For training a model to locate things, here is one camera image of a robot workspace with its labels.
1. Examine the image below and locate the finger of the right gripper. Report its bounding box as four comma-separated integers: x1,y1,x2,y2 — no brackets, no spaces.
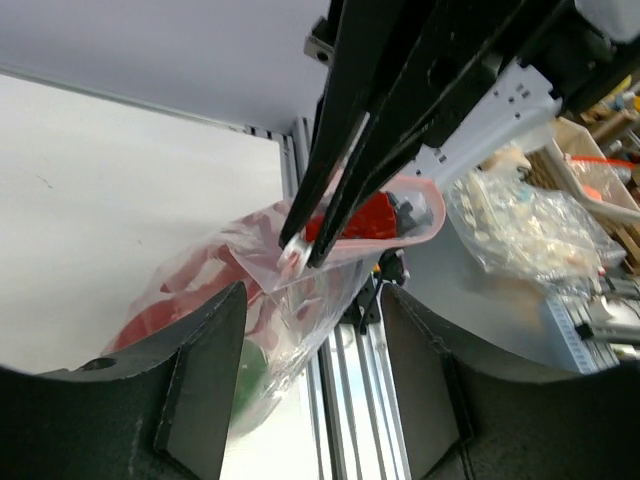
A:
279,1,435,246
308,1,557,267

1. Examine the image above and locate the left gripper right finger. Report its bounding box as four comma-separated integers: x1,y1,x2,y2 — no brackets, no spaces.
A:
381,286,639,479

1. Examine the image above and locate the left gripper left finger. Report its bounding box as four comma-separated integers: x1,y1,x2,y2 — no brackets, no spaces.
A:
1,283,247,479

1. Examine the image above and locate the green bell pepper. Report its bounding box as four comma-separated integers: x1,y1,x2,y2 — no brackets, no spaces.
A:
229,339,268,438

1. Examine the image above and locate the clear zip top bag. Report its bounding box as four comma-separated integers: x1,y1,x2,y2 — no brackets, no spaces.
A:
126,175,446,434

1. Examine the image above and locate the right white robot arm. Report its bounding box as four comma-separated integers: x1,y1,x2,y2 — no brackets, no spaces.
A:
279,1,639,270

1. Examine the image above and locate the clear bag of small parts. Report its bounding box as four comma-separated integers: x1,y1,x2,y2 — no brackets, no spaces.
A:
444,170,626,297

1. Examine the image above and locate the aluminium mounting rail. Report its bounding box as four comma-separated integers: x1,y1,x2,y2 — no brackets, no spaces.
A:
306,297,411,479

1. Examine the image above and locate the right aluminium frame post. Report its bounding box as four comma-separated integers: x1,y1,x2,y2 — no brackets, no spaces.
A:
244,117,313,198

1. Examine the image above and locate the white slotted cable duct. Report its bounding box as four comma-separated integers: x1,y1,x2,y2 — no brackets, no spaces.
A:
542,296,639,374

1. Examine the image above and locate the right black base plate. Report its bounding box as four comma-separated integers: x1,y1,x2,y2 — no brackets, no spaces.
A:
339,249,410,335

